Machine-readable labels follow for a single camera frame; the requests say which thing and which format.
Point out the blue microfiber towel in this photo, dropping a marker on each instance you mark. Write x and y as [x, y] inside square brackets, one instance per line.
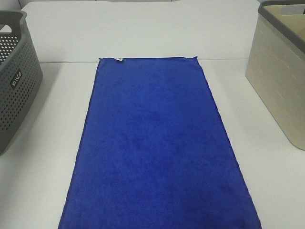
[154, 153]

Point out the beige plastic storage basket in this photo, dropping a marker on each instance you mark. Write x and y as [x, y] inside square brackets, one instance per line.
[276, 65]

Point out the grey perforated plastic basket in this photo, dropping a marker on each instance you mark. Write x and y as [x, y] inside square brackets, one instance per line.
[20, 74]

